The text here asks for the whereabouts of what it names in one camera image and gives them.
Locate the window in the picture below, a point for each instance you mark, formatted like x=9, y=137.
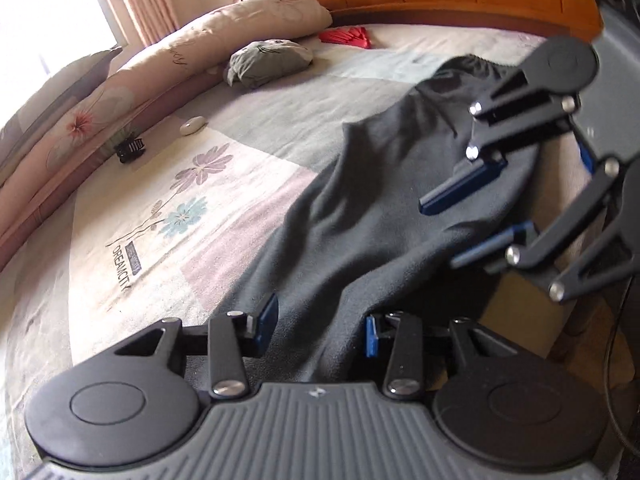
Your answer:
x=45, y=10

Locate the pink checked curtain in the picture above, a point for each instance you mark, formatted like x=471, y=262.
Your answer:
x=145, y=0

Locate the white earbud case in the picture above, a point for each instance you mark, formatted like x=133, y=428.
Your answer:
x=193, y=126

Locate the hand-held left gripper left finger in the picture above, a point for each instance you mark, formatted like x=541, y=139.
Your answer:
x=267, y=320

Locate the dark grey pants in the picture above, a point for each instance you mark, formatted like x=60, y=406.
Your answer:
x=375, y=210

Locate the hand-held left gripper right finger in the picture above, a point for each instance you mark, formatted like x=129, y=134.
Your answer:
x=371, y=335

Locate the long floral pillow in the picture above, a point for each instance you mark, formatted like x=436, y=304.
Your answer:
x=175, y=60

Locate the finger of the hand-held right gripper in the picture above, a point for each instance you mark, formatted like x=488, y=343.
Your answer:
x=460, y=187
x=495, y=245

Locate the bed with pastel patchwork sheet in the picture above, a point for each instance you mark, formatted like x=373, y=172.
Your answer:
x=150, y=260

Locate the red folding fan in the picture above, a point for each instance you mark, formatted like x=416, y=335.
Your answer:
x=347, y=37

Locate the tan wooden furniture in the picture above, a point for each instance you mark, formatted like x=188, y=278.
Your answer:
x=525, y=315

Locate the black hair claw clip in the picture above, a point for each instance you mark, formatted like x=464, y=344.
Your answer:
x=131, y=149

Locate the grey cat-face cushion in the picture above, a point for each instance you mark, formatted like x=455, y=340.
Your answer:
x=270, y=60

